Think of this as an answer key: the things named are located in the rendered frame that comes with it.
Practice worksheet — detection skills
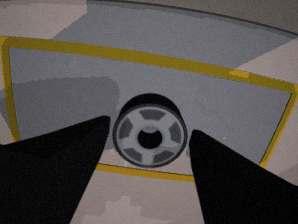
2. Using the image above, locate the yellow tape outline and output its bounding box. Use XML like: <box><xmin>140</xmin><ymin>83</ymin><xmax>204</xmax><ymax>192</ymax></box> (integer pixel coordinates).
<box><xmin>0</xmin><ymin>36</ymin><xmax>298</xmax><ymax>183</ymax></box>

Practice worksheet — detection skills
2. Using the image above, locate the black tyre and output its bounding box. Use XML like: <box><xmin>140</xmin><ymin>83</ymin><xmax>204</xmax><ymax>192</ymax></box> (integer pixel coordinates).
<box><xmin>112</xmin><ymin>93</ymin><xmax>188</xmax><ymax>168</ymax></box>

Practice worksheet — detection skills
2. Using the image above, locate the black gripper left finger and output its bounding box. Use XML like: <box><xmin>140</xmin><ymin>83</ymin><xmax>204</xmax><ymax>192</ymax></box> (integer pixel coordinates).
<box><xmin>0</xmin><ymin>115</ymin><xmax>110</xmax><ymax>224</ymax></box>

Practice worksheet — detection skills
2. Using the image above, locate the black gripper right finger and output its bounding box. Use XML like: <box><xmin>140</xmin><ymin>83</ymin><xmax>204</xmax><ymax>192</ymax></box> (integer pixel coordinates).
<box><xmin>189</xmin><ymin>129</ymin><xmax>298</xmax><ymax>224</ymax></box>

